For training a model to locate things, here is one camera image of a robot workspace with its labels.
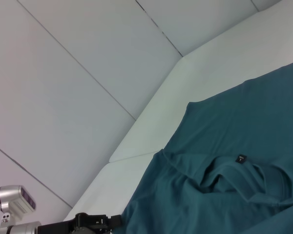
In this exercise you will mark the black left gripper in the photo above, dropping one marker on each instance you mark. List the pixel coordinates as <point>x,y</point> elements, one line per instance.
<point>83,223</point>

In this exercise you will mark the teal FREE print t-shirt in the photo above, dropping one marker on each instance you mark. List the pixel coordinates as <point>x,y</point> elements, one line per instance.
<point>222,158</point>

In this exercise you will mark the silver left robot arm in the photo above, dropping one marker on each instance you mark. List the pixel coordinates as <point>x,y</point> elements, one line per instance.
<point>14,209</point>

